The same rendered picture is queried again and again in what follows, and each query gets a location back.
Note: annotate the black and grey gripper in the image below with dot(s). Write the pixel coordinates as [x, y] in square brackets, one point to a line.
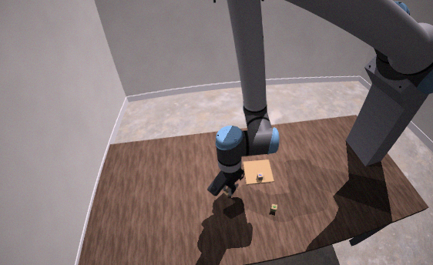
[231, 183]

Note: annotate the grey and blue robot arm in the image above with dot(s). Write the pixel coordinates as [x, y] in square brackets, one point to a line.
[382, 24]

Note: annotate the peach mat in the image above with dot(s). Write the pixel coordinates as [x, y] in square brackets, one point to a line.
[252, 168]

